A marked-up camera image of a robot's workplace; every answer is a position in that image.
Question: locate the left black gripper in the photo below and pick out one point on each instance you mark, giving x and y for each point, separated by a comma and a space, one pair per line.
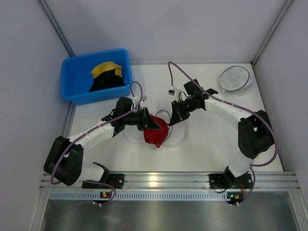
145, 119

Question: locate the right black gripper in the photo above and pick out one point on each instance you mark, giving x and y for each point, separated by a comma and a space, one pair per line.
176, 111

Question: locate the red lace bra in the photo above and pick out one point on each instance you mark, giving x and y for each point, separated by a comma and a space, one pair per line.
157, 136

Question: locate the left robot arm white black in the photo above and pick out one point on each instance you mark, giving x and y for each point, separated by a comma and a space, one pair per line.
65, 162

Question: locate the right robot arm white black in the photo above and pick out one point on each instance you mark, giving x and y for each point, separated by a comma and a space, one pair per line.
254, 130

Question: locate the black garment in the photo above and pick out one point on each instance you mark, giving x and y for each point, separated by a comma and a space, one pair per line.
108, 79

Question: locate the yellow garment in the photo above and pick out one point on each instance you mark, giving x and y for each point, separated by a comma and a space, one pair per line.
106, 66

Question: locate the blue plastic bin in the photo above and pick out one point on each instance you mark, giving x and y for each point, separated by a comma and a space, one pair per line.
76, 80

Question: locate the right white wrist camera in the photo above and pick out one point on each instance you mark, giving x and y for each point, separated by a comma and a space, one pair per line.
176, 93

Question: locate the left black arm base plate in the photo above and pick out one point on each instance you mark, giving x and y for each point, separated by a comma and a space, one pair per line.
113, 179

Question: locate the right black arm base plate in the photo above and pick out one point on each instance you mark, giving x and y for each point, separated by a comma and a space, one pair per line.
217, 181

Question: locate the aluminium frame rail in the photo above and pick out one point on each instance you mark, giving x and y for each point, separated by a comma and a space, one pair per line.
265, 181

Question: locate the slotted grey cable duct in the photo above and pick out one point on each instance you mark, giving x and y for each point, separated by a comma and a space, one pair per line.
145, 196

